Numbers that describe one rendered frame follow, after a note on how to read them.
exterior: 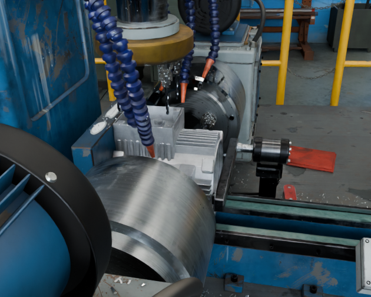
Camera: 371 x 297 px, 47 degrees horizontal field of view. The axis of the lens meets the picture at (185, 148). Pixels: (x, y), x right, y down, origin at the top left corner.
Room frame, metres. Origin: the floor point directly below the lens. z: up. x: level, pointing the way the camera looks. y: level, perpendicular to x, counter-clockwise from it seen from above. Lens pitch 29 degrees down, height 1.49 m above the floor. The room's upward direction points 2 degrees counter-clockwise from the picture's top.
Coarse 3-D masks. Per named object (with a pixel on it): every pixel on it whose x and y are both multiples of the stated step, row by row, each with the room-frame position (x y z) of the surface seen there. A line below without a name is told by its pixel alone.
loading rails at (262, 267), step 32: (224, 224) 0.77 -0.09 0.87; (256, 224) 0.75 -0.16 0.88; (288, 224) 0.74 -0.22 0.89; (320, 224) 0.72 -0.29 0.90; (352, 224) 0.71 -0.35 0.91; (224, 256) 0.67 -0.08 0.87; (256, 256) 0.65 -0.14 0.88; (288, 256) 0.64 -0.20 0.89; (320, 256) 0.63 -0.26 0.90; (352, 256) 0.61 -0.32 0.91; (224, 288) 0.63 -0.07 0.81; (320, 288) 0.62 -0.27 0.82; (352, 288) 0.61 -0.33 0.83
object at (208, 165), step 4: (220, 132) 0.80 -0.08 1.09; (220, 136) 0.79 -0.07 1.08; (116, 152) 0.72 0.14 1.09; (120, 152) 0.72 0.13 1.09; (124, 152) 0.73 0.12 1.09; (112, 156) 0.72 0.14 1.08; (116, 156) 0.72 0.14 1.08; (204, 160) 0.68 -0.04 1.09; (208, 160) 0.68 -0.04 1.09; (212, 160) 0.68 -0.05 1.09; (204, 164) 0.68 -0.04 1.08; (208, 164) 0.68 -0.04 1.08; (212, 164) 0.68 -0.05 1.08; (204, 168) 0.67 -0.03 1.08; (208, 168) 0.67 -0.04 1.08; (212, 168) 0.67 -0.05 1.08; (204, 172) 0.68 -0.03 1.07; (208, 172) 0.67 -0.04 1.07; (212, 172) 0.67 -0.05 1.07
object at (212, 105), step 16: (192, 64) 1.04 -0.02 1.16; (224, 64) 1.09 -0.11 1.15; (192, 80) 0.95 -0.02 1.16; (208, 80) 0.94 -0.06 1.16; (224, 80) 0.99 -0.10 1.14; (240, 80) 1.08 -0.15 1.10; (160, 96) 0.96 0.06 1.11; (192, 96) 0.94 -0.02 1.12; (208, 96) 0.93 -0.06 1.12; (224, 96) 0.93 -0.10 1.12; (240, 96) 1.01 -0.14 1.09; (192, 112) 0.94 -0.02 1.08; (208, 112) 0.93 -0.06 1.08; (224, 112) 0.93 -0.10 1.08; (240, 112) 0.96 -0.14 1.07; (192, 128) 0.94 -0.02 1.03; (208, 128) 0.91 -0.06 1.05; (224, 128) 0.93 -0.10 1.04; (224, 144) 0.93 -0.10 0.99
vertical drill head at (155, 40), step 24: (120, 0) 0.74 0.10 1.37; (144, 0) 0.73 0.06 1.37; (120, 24) 0.73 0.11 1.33; (144, 24) 0.73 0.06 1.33; (168, 24) 0.74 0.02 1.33; (96, 48) 0.74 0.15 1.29; (144, 48) 0.69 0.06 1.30; (168, 48) 0.70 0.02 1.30; (192, 48) 0.75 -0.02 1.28; (168, 72) 0.72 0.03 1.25
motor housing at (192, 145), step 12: (180, 132) 0.77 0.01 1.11; (192, 132) 0.77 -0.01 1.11; (204, 132) 0.77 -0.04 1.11; (216, 132) 0.77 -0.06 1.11; (180, 144) 0.73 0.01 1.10; (192, 144) 0.73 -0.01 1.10; (204, 144) 0.72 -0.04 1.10; (216, 144) 0.73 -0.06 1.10; (180, 156) 0.72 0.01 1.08; (192, 156) 0.71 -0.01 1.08; (204, 156) 0.71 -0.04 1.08; (216, 156) 0.82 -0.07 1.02; (216, 168) 0.82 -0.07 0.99; (204, 180) 0.67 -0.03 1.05; (216, 180) 0.80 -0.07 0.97; (204, 192) 0.66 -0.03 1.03
